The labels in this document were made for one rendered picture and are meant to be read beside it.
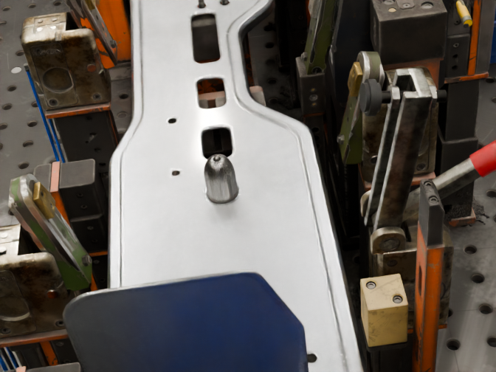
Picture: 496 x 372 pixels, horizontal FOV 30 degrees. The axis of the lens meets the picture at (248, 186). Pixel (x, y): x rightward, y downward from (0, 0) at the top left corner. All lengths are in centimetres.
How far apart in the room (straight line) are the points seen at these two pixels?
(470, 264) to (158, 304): 86
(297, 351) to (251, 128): 55
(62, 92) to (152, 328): 75
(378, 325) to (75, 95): 56
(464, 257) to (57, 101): 57
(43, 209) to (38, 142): 69
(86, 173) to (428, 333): 43
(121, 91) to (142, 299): 116
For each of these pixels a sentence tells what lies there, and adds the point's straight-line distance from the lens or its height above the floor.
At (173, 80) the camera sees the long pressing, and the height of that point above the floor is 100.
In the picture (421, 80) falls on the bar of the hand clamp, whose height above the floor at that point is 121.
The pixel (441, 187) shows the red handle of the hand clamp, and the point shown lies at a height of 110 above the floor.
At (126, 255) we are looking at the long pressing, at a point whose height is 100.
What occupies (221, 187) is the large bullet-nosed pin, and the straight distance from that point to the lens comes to 92.
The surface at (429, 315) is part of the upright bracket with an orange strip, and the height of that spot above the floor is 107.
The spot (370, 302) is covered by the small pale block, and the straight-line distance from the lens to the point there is 76.
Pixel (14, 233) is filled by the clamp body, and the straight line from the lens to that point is 90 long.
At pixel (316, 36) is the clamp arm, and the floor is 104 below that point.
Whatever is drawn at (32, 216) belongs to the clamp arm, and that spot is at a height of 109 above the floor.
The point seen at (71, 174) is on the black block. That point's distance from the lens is 102.
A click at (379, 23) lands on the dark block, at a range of 95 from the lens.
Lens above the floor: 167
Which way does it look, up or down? 45 degrees down
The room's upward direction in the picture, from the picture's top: 8 degrees counter-clockwise
